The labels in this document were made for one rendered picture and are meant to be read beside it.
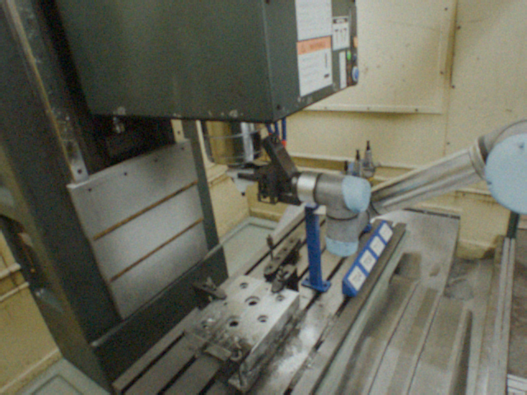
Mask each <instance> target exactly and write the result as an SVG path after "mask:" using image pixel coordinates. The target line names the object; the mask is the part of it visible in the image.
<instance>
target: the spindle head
mask: <svg viewBox="0 0 527 395"><path fill-rule="evenodd" d="M51 1H52V4H53V7H54V11H55V14H56V19H57V22H58V27H59V29H60V32H61V35H62V37H63V42H64V44H65V47H66V50H67V53H68V57H69V60H70V63H71V68H72V73H73V76H74V78H75V81H76V83H77V88H78V90H79V94H80V96H81V99H82V103H83V106H84V109H85V111H86V113H87V116H91V117H108V118H125V119H159V120H175V121H188V120H193V121H210V122H228V123H262V124H273V123H276V122H277V121H279V120H281V119H285V118H287V117H289V116H291V115H293V114H295V113H297V112H299V111H301V110H303V109H305V108H308V107H310V106H312V105H314V104H316V103H318V102H320V101H321V100H324V99H327V98H329V97H330V96H332V95H335V94H337V93H339V92H341V91H344V90H346V89H347V88H349V87H351V86H352V83H351V85H350V86H347V76H348V75H350V76H351V77H352V69H351V72H350V73H347V69H346V64H347V63H350V64H351V66H352V58H351V26H350V7H352V6H356V5H357V0H330V8H331V16H332V18H337V17H345V16H348V43H349V46H347V47H344V48H340V49H335V50H333V29H332V34H331V35H326V36H320V37H315V38H311V39H307V38H306V39H299V38H298V25H297V13H296V1H295V0H51ZM328 37H330V52H331V76H332V83H330V84H328V85H327V86H323V87H321V88H319V89H317V90H315V91H312V92H310V93H306V94H305V95H303V96H301V88H300V77H299V64H298V52H297V42H301V41H304V42H306V41H310V40H318V39H323V38H328ZM347 50H349V51H350V59H349V60H348V61H347V60H346V58H345V70H346V87H344V88H343V89H341V83H340V62H339V54H340V53H342V52H344V54H345V53H346V51H347Z"/></svg>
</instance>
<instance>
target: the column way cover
mask: <svg viewBox="0 0 527 395"><path fill-rule="evenodd" d="M88 177H89V180H88V181H86V182H84V183H81V184H78V185H74V184H69V185H66V189H67V191H68V195H69V198H70V200H71V203H72V206H73V209H74V211H75V213H76V216H77V219H78V222H79V224H80V227H81V229H82V233H83V236H84V238H86V239H87V241H88V244H89V246H90V248H91V252H92V253H93V254H94V257H95V260H96V263H97V267H98V268H99V271H100V274H101V277H102V279H103V280H105V283H106V285H107V288H108V290H109V293H110V296H111V299H112V301H113V304H114V308H115V311H116V313H117V315H118V316H119V317H120V318H121V319H123V320H125V319H126V318H127V317H129V316H130V315H131V314H133V313H134V312H135V311H136V310H138V309H139V308H141V307H142V306H143V305H144V304H145V303H146V302H148V301H149V300H150V299H151V298H153V297H154V296H155V295H157V294H158V293H159V292H161V291H162V290H163V289H165V288H166V287H167V286H168V285H169V284H170V283H172V282H173V281H174V280H176V279H177V278H178V277H180V276H181V275H182V274H183V273H185V272H187V271H188V269H190V268H191V267H192V266H193V265H194V264H195V263H197V262H198V261H200V260H201V259H202V258H204V257H205V256H206V255H207V254H208V247H207V242H206V237H205V233H204V229H203V211H202V208H201V203H200V199H199V195H198V187H197V183H198V176H197V171H196V167H195V163H194V156H193V152H192V151H191V146H190V142H189V139H186V138H185V139H184V140H183V141H181V142H178V143H174V142H170V143H168V144H166V145H165V146H161V147H159V148H156V149H155V150H152V151H149V152H147V153H144V154H142V155H140V156H136V157H134V158H132V159H130V160H126V161H125V162H122V163H119V164H117V165H115V166H113V167H111V168H108V169H107V170H103V171H101V172H99V173H96V174H93V175H91V176H88Z"/></svg>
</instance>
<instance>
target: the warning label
mask: <svg viewBox="0 0 527 395"><path fill-rule="evenodd" d="M297 52H298V64H299V77H300V88H301V96H303V95H305V94H306V93H310V92H312V91H315V90H317V89H319V88H321V87H323V86H327V85H328V84H330V83H332V76H331V52H330V37H328V38H323V39H314V40H310V41H306V42H304V41H301V42H297Z"/></svg>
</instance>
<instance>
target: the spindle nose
mask: <svg viewBox="0 0 527 395"><path fill-rule="evenodd" d="M199 122H200V128H201V132H202V136H203V145H204V150H205V154H206V155H207V159H208V161H210V162H212V163H213V164H216V165H238V164H244V163H248V162H251V161H253V160H257V159H259V158H261V157H263V156H264V155H265V154H266V152H265V150H264V147H263V146H262V144H261V140H262V139H263V138H265V137H266V136H267V134H266V126H265V124H262V123H228V122H210V121H199Z"/></svg>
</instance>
